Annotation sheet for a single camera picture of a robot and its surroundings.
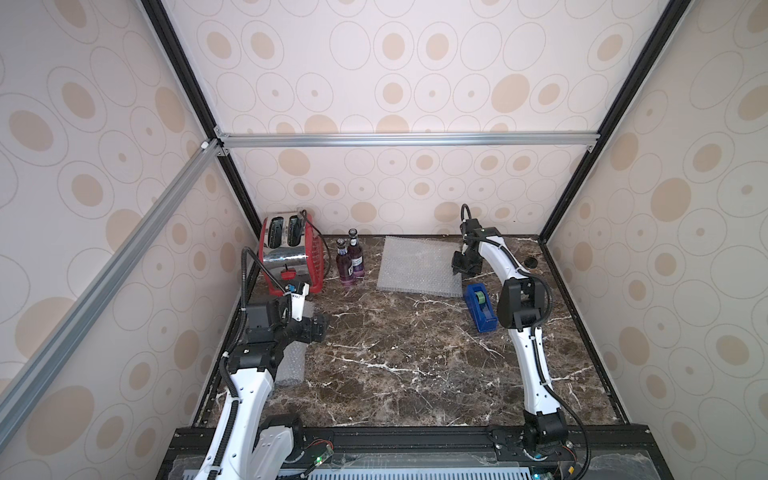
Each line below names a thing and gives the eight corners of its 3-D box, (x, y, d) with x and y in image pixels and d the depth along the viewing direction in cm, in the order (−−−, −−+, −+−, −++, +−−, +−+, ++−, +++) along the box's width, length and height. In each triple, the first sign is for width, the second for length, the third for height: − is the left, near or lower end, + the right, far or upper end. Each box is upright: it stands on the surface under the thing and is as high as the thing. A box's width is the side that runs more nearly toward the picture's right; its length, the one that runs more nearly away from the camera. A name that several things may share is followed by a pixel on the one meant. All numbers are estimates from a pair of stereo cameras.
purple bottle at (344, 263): (341, 285, 107) (333, 248, 92) (342, 275, 110) (335, 238, 95) (353, 285, 107) (347, 248, 92) (354, 275, 110) (348, 238, 95)
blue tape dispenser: (476, 332, 95) (480, 323, 90) (464, 294, 104) (468, 284, 99) (493, 331, 95) (499, 321, 90) (480, 293, 104) (485, 282, 100)
